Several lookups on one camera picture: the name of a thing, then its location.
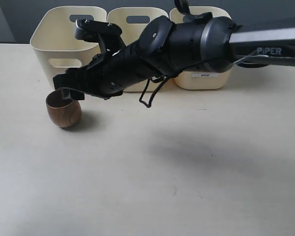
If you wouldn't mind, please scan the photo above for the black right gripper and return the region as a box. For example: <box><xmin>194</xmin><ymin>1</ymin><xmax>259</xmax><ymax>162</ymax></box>
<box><xmin>53</xmin><ymin>48</ymin><xmax>152</xmax><ymax>100</ymax></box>

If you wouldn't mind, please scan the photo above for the brown wooden cup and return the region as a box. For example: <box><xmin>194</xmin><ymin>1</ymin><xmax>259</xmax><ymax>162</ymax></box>
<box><xmin>45</xmin><ymin>90</ymin><xmax>82</xmax><ymax>128</ymax></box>

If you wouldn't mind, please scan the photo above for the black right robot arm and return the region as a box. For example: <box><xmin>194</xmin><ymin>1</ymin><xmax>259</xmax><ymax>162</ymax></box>
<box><xmin>53</xmin><ymin>0</ymin><xmax>295</xmax><ymax>100</ymax></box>

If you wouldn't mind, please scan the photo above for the cream plastic bin left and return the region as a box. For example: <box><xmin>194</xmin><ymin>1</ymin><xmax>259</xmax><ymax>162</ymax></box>
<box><xmin>30</xmin><ymin>6</ymin><xmax>107</xmax><ymax>87</ymax></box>

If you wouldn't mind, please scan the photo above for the cream plastic bin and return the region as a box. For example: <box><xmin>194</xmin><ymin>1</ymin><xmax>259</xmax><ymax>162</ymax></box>
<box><xmin>30</xmin><ymin>6</ymin><xmax>107</xmax><ymax>87</ymax></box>
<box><xmin>169</xmin><ymin>6</ymin><xmax>234</xmax><ymax>90</ymax></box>
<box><xmin>107</xmin><ymin>7</ymin><xmax>174</xmax><ymax>92</ymax></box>

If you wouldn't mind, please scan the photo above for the cream plastic bin middle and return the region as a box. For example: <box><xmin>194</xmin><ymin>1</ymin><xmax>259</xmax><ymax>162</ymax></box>
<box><xmin>107</xmin><ymin>7</ymin><xmax>174</xmax><ymax>92</ymax></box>

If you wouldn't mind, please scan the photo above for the cream plastic bin right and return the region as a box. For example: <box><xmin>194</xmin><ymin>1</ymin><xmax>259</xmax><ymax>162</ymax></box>
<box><xmin>169</xmin><ymin>6</ymin><xmax>234</xmax><ymax>90</ymax></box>

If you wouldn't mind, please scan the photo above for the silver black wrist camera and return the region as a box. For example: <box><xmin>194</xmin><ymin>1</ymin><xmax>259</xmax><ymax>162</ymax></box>
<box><xmin>74</xmin><ymin>19</ymin><xmax>125</xmax><ymax>55</ymax></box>

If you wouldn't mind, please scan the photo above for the black camera cable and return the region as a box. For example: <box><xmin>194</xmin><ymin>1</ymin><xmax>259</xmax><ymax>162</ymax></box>
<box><xmin>139</xmin><ymin>55</ymin><xmax>261</xmax><ymax>109</ymax></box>

